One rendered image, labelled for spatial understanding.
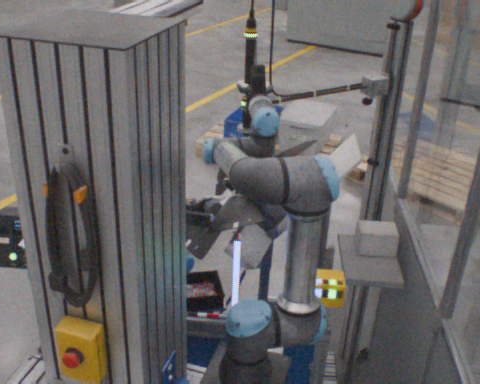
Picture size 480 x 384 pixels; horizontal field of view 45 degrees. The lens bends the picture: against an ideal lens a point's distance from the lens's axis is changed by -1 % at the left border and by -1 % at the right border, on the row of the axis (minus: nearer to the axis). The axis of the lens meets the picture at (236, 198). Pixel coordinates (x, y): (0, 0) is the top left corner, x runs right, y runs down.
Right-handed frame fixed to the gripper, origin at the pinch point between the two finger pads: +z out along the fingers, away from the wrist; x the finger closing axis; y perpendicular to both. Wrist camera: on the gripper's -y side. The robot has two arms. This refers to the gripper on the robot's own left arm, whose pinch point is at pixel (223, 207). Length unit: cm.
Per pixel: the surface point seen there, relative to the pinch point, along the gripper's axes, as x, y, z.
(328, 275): 15.0, -41.7, 16.3
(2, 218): -8, 19, -75
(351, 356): 89, -11, 62
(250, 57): -55, -4, 10
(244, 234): 13.6, -0.7, 8.8
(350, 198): 100, 150, 213
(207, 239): 18.3, 11.9, -0.8
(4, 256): 5, 18, -77
